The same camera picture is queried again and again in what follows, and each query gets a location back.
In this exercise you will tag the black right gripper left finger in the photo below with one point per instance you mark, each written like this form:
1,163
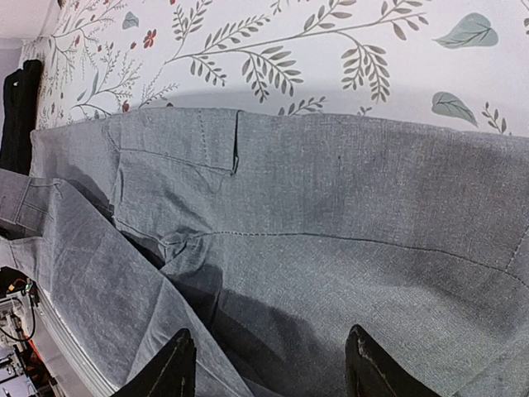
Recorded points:
170,373

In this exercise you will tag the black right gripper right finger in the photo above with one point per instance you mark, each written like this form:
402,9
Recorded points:
371,371

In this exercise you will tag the grey garment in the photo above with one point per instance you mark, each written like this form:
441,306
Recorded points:
269,238

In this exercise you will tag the black t-shirt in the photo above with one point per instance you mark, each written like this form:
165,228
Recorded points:
20,100

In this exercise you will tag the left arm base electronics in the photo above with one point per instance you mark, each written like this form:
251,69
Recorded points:
18,316

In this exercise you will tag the floral tablecloth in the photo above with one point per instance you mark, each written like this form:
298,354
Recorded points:
459,64

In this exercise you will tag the aluminium front rail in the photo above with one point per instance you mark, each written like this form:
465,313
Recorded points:
67,362

